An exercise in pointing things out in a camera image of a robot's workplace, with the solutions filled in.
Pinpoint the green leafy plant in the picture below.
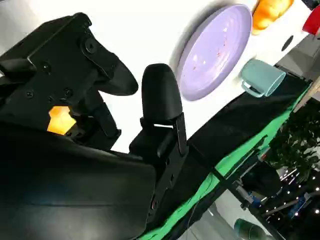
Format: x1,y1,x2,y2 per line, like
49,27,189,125
271,97,320,186

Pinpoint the green cloth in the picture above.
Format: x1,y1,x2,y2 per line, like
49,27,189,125
134,83,313,240

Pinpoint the red container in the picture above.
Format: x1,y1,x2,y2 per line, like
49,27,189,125
302,4,320,35

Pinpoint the orange and white toy bread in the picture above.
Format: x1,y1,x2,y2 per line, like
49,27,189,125
47,105,77,136
251,0,295,36

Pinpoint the pale green mug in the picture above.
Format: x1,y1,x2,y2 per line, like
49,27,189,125
240,59,287,98

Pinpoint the teal glossy cylinder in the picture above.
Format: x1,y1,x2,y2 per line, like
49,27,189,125
233,218,270,240

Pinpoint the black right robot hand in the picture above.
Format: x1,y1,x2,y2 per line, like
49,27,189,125
0,12,213,240

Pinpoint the black cloth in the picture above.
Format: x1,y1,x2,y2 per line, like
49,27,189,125
147,72,313,232

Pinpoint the dark workshop machine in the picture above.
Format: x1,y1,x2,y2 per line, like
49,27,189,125
233,147,320,240

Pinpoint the lilac plate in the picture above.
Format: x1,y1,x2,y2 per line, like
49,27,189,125
176,3,253,102

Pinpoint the black round table grommet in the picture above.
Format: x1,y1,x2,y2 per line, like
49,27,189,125
281,35,295,53

